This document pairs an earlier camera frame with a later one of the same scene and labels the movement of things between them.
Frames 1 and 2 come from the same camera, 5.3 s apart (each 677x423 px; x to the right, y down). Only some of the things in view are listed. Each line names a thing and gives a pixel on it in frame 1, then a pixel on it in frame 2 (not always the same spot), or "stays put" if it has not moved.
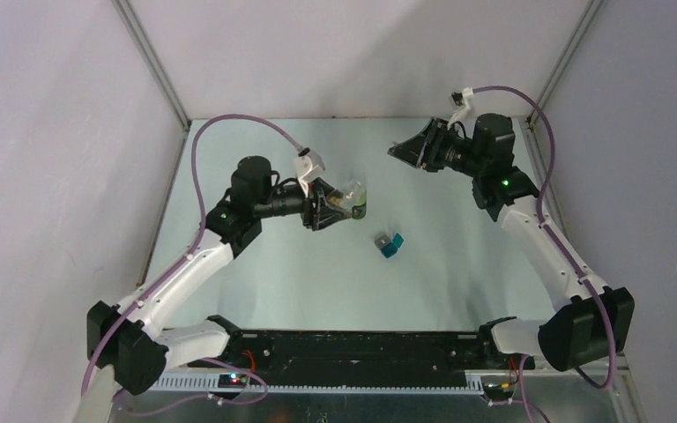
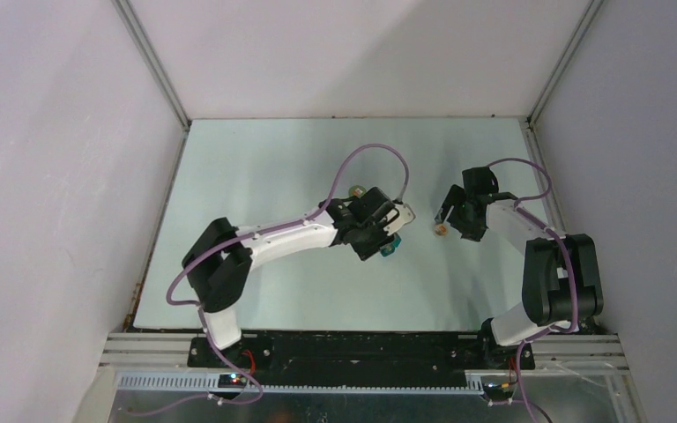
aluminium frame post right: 564,58 stays put
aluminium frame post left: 152,59 stays put
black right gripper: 422,150 -> 456,196
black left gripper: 322,216 -> 367,250
